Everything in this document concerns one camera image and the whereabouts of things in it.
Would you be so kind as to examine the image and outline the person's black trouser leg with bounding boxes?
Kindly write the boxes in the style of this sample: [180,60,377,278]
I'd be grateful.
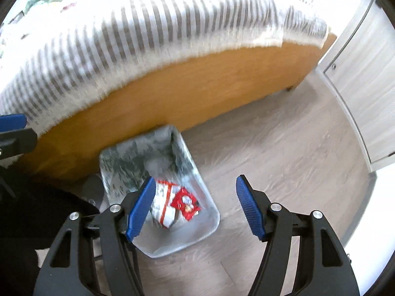
[1,167,99,295]

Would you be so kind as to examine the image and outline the red white snack wrapper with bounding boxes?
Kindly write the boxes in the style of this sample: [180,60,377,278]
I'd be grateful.
[150,180,201,229]

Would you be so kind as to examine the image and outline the brown checkered blanket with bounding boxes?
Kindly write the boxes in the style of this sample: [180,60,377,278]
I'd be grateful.
[1,0,329,134]

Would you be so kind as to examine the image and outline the orange wooden bed frame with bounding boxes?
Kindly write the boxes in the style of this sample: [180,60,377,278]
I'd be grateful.
[13,34,336,182]

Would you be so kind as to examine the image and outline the white wardrobe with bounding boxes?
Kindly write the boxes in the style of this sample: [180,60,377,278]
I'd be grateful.
[317,0,394,172]

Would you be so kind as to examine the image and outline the patterned grey trash bin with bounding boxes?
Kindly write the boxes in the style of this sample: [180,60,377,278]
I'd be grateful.
[99,125,220,259]

